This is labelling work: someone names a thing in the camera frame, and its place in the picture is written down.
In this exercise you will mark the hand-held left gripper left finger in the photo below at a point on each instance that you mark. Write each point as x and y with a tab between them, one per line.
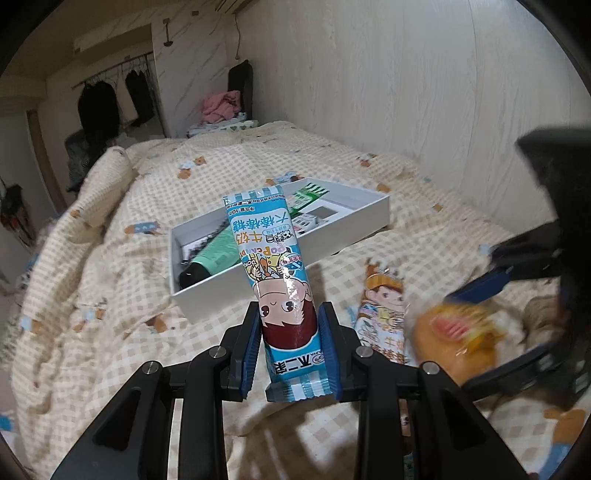
251	355

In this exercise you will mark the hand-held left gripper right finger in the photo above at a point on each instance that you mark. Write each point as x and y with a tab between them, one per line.
330	355

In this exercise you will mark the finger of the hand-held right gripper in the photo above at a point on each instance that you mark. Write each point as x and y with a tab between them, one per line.
521	371
521	258

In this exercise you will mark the packaged round bread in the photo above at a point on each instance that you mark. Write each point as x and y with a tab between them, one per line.
443	350

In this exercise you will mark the blue cartoon candy packet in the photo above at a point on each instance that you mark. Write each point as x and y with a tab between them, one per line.
277	277

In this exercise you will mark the cow-print biscuit packet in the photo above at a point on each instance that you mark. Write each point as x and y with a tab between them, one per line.
196	249

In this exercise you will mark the white cardboard box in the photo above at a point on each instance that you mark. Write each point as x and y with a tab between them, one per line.
351	217

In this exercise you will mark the orange cartoon candy packet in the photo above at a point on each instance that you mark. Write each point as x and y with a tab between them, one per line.
381	314

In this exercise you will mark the green bottle black cap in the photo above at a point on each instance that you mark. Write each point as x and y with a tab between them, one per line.
207	263

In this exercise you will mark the small white snack packet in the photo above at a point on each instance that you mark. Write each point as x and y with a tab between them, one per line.
314	221

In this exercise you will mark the cream printed quilt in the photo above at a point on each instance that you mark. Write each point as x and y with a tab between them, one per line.
115	300

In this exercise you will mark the green striped packet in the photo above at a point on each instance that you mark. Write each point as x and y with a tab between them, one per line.
311	196

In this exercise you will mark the cream rolled pillow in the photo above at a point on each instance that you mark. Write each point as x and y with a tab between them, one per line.
111	180

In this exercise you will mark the folded patterned bedding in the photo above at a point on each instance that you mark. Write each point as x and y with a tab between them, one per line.
221	127

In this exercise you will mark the pink crumpled cloth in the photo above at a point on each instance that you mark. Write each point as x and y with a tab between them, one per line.
221	106

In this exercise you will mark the dark patterned cloth pile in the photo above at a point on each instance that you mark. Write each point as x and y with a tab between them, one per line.
78	159

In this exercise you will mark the dark hanging bag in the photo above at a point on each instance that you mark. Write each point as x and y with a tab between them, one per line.
14	212

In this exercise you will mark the small black hanging garment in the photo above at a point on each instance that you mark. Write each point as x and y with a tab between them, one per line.
138	97

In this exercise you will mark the large black hanging garment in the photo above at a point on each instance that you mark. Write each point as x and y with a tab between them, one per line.
97	115

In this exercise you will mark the white marble wardrobe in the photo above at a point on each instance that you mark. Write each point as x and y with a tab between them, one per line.
198	60

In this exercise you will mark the white air conditioner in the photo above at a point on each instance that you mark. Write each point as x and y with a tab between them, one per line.
113	44

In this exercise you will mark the clothes rail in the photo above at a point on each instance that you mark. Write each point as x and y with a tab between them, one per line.
115	71

